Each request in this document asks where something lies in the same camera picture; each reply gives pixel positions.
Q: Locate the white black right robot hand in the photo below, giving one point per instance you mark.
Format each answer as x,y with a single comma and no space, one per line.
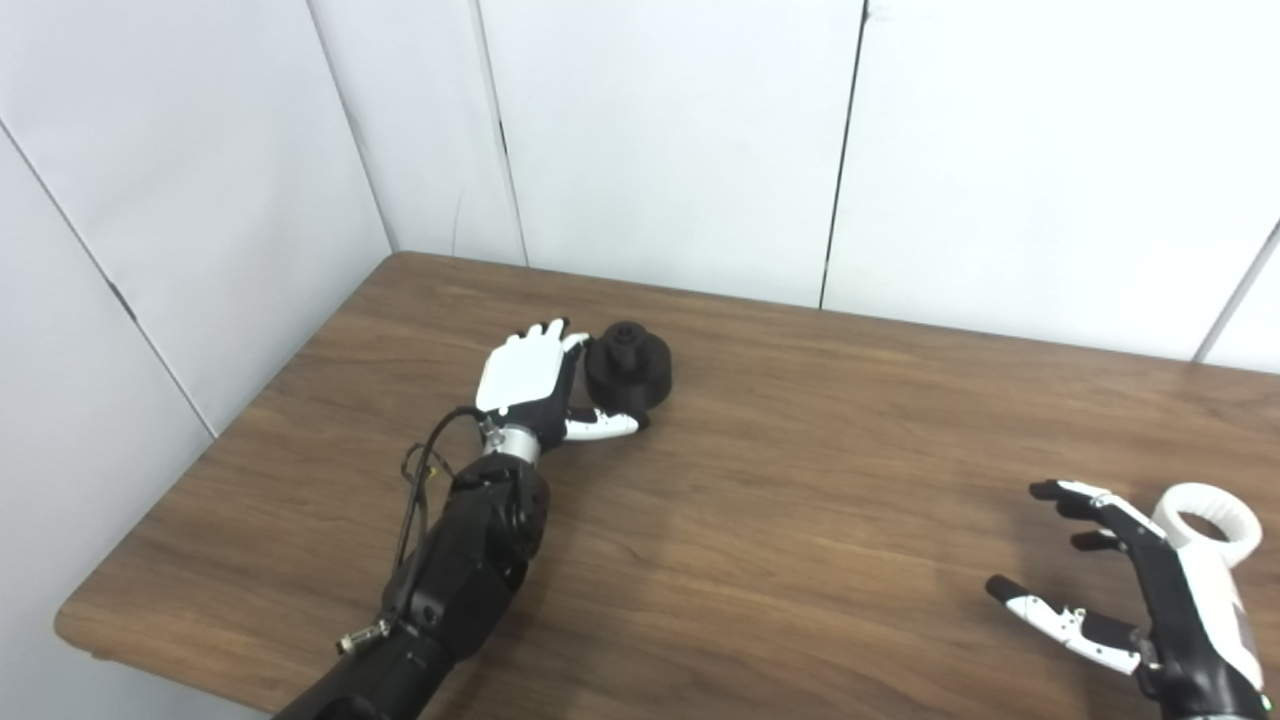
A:
1180,640

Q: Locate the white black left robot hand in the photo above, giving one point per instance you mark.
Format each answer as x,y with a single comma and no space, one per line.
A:
520,375

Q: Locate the round black plastic part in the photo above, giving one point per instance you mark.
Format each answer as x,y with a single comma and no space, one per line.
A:
630,375

